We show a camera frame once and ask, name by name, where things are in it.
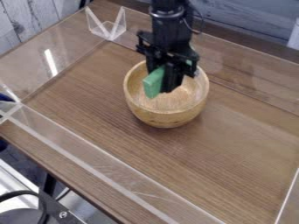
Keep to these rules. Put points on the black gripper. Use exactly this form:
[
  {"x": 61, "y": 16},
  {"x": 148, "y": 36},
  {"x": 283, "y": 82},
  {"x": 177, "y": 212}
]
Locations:
[{"x": 171, "y": 32}]

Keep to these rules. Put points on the green rectangular block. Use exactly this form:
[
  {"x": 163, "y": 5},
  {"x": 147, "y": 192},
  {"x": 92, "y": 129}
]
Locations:
[{"x": 180, "y": 55}]

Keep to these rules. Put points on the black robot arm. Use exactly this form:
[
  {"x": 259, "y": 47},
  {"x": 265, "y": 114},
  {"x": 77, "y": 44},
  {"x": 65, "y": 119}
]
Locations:
[{"x": 171, "y": 7}]

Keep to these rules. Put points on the brown wooden bowl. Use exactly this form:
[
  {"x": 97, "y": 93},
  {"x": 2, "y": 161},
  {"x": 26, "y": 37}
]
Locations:
[{"x": 168, "y": 110}]

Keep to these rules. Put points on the black table leg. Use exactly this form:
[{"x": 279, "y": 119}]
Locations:
[{"x": 49, "y": 184}]

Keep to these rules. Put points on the clear acrylic corner bracket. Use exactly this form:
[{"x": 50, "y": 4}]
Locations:
[{"x": 108, "y": 30}]

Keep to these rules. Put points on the clear acrylic front wall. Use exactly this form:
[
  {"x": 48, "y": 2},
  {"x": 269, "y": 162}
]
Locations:
[{"x": 84, "y": 125}]

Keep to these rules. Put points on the black metal bracket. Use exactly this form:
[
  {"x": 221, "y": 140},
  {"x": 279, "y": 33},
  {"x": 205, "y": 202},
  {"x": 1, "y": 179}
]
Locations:
[{"x": 57, "y": 213}]

